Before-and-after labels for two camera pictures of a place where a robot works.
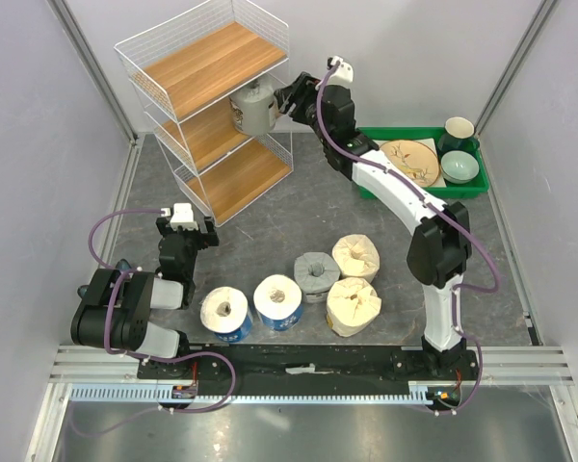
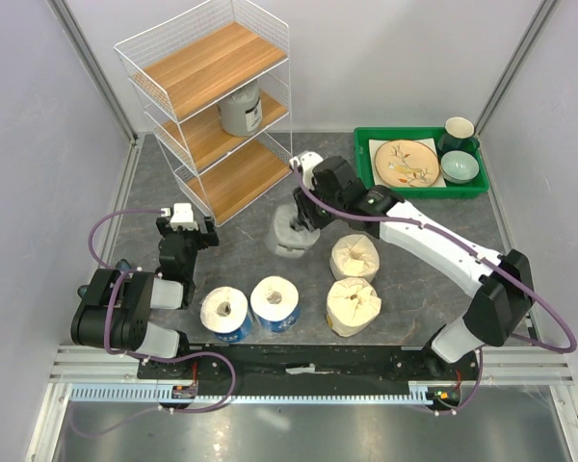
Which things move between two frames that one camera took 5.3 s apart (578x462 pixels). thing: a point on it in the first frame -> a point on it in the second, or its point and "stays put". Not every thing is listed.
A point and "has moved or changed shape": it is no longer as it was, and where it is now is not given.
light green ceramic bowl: (459, 166) stays put
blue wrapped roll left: (224, 311) stays put
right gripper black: (302, 89) -> (303, 202)
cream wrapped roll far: (356, 256) stays put
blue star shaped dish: (121, 265) stays put
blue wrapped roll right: (277, 300) stays put
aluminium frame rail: (499, 365) stays put
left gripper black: (205, 240) -> (205, 240)
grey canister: (315, 273) -> (285, 241)
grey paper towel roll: (254, 112) has moved or changed shape
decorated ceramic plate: (412, 160) stays put
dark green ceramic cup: (459, 136) stays put
